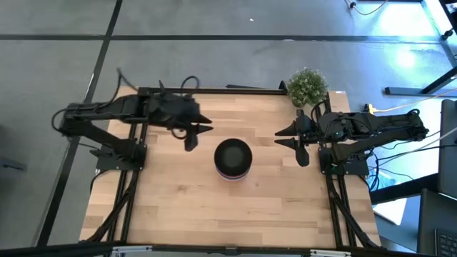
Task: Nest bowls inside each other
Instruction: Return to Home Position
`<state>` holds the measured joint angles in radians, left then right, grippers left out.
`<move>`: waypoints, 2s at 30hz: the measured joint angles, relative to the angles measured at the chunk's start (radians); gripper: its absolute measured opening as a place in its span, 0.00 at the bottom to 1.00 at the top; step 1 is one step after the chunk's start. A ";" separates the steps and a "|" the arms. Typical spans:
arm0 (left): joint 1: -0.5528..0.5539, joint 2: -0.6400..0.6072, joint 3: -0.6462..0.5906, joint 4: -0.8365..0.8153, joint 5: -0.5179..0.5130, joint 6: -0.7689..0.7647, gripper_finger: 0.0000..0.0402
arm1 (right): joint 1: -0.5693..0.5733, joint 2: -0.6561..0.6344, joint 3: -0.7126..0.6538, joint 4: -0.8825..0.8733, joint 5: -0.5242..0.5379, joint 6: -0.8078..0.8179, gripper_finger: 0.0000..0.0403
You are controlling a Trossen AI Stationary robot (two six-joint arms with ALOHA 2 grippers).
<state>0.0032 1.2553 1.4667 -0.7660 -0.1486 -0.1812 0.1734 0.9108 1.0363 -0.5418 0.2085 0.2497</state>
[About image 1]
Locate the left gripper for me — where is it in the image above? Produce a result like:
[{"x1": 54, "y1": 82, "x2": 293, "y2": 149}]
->
[{"x1": 167, "y1": 95, "x2": 214, "y2": 153}]

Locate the potted green plant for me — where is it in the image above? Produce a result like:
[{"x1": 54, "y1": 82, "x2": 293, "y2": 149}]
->
[{"x1": 285, "y1": 66, "x2": 329, "y2": 108}]

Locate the white cable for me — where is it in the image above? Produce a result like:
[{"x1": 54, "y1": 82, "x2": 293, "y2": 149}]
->
[{"x1": 371, "y1": 125, "x2": 457, "y2": 169}]

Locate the black cable loop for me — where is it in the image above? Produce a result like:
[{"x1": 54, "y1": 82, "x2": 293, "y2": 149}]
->
[
  {"x1": 309, "y1": 100, "x2": 330, "y2": 124},
  {"x1": 179, "y1": 75, "x2": 201, "y2": 96}
]

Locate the pale cable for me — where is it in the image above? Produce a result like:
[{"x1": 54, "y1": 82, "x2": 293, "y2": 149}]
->
[{"x1": 343, "y1": 0, "x2": 389, "y2": 16}]

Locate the black frame rail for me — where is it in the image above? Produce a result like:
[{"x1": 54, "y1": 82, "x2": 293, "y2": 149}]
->
[
  {"x1": 313, "y1": 91, "x2": 343, "y2": 248},
  {"x1": 105, "y1": 123, "x2": 141, "y2": 244},
  {"x1": 138, "y1": 86, "x2": 287, "y2": 96},
  {"x1": 337, "y1": 173, "x2": 379, "y2": 249},
  {"x1": 120, "y1": 123, "x2": 149, "y2": 244},
  {"x1": 0, "y1": 241, "x2": 457, "y2": 257}
]

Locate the black flat metal bar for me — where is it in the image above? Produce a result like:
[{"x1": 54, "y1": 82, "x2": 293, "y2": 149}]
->
[{"x1": 226, "y1": 84, "x2": 283, "y2": 90}]

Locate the black desk leg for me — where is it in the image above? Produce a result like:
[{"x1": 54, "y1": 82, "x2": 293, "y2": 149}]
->
[{"x1": 383, "y1": 66, "x2": 457, "y2": 97}]

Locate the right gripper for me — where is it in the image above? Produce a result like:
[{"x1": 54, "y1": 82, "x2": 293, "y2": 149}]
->
[{"x1": 273, "y1": 108, "x2": 323, "y2": 168}]

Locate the black desk edge bar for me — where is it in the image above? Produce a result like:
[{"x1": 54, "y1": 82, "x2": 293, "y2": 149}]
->
[{"x1": 369, "y1": 173, "x2": 440, "y2": 206}]

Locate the black desk pad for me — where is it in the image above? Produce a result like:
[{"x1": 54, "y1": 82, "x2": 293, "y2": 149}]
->
[{"x1": 416, "y1": 188, "x2": 457, "y2": 256}]

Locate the yellow cable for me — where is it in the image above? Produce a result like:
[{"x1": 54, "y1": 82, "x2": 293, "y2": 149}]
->
[{"x1": 373, "y1": 87, "x2": 457, "y2": 113}]

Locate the white paper sheet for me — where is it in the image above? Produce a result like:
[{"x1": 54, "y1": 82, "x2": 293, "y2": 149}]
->
[{"x1": 372, "y1": 197, "x2": 408, "y2": 226}]

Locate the black cable bundle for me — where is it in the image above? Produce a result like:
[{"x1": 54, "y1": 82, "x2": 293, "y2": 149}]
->
[{"x1": 366, "y1": 130, "x2": 442, "y2": 194}]

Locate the black keyboard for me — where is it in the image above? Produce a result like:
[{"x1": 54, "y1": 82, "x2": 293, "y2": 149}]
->
[{"x1": 434, "y1": 228, "x2": 457, "y2": 257}]

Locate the dark grey monitor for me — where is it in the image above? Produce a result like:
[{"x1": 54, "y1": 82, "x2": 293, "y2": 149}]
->
[{"x1": 437, "y1": 99, "x2": 457, "y2": 199}]

